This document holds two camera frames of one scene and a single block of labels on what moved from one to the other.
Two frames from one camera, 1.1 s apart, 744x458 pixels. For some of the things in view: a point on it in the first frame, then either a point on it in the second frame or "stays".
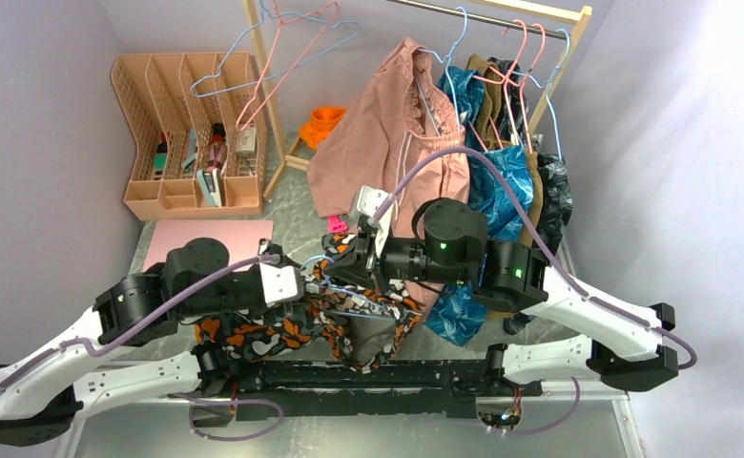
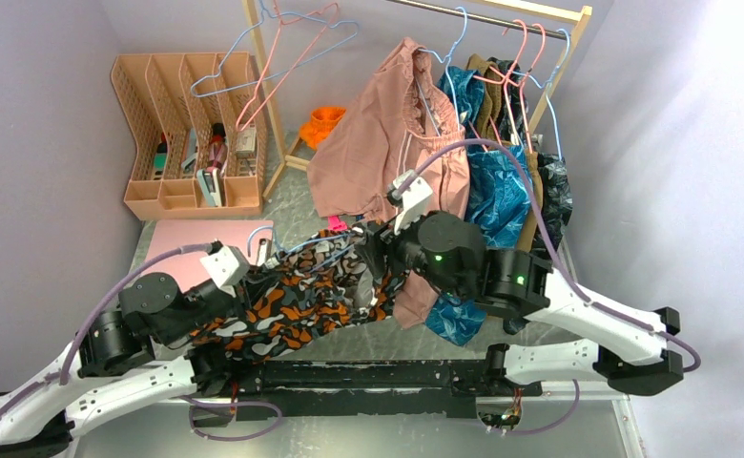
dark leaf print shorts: x=556 y=198 stays
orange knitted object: x=322 y=119 stays
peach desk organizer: x=198 y=128 stays
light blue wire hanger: x=344 y=288 → x=271 y=227
